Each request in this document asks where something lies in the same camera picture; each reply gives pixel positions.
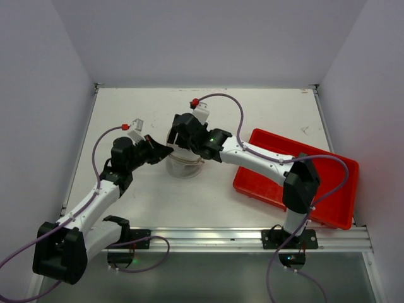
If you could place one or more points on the aluminium mounting rail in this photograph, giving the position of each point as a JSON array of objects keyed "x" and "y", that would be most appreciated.
[{"x": 253, "y": 240}]

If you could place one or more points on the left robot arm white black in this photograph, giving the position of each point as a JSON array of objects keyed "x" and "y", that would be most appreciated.
[{"x": 65, "y": 247}]

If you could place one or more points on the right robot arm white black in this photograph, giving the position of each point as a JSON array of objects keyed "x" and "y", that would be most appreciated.
[{"x": 298, "y": 178}]

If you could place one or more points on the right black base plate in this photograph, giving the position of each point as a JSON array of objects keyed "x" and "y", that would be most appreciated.
[{"x": 273, "y": 238}]

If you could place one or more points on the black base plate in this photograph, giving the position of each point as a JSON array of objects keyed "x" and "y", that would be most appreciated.
[
  {"x": 139, "y": 240},
  {"x": 273, "y": 238}
]

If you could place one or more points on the red plastic tray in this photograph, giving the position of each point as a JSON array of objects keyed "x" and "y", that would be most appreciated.
[{"x": 335, "y": 211}]

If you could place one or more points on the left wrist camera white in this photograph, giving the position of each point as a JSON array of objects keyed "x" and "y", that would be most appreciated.
[{"x": 133, "y": 130}]

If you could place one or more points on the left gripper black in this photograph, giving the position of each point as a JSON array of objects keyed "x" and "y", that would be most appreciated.
[{"x": 158, "y": 152}]

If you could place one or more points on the white mesh laundry bag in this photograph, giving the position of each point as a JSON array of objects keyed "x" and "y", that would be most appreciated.
[{"x": 183, "y": 163}]

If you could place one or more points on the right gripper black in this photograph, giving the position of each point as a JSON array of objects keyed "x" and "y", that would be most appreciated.
[{"x": 182, "y": 127}]

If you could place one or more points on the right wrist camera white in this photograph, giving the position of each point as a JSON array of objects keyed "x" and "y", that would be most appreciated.
[{"x": 200, "y": 110}]

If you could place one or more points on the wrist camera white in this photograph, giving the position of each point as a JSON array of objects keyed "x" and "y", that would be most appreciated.
[
  {"x": 133, "y": 130},
  {"x": 200, "y": 110}
]

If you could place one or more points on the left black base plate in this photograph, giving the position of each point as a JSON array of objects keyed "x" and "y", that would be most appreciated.
[{"x": 139, "y": 240}]

